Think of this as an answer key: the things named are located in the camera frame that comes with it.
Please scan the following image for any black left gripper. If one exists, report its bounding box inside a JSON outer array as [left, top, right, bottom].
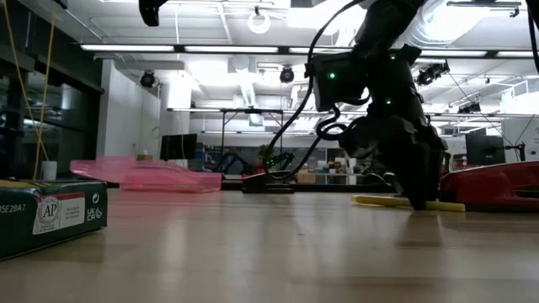
[[138, 0, 169, 27]]

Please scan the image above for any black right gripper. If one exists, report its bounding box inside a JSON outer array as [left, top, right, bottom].
[[339, 115, 448, 211]]

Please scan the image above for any yellow highlighter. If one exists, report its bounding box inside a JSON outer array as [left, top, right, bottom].
[[351, 194, 467, 213]]

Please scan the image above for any pink transparent pencil case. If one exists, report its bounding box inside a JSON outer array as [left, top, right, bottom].
[[69, 156, 223, 194]]

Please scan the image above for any green crayon box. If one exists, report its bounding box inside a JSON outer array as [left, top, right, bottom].
[[0, 179, 109, 261]]

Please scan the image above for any long ceiling light strip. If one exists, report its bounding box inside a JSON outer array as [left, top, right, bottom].
[[78, 42, 539, 59]]

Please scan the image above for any black monitor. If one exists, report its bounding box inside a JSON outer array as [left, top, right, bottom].
[[465, 133, 506, 166], [159, 133, 198, 161]]

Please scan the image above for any red stapler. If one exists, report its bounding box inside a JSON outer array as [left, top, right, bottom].
[[439, 160, 539, 211]]

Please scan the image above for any cluttered background workbench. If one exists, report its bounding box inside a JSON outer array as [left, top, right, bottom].
[[296, 156, 366, 185]]

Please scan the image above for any black stapler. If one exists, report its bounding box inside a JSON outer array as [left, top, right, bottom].
[[241, 170, 296, 194]]

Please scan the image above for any green background plant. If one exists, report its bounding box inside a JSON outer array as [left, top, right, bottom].
[[257, 143, 277, 163]]

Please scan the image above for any white bucket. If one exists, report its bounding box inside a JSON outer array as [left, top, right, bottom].
[[40, 160, 58, 181]]

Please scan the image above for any black aluminium table frame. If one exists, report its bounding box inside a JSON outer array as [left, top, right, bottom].
[[212, 180, 399, 194]]

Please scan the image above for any black monitor mount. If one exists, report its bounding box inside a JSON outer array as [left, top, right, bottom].
[[504, 142, 527, 163]]

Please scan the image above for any white ring light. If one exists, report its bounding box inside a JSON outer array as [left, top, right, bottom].
[[247, 10, 272, 35]]

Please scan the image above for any yellow cord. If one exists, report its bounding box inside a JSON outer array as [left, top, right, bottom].
[[2, 0, 51, 163], [33, 20, 56, 180]]

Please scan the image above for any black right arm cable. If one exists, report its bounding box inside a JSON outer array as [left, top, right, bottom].
[[263, 0, 367, 182]]

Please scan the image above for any black overhead rig frame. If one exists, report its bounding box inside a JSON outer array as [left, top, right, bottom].
[[219, 108, 286, 160]]

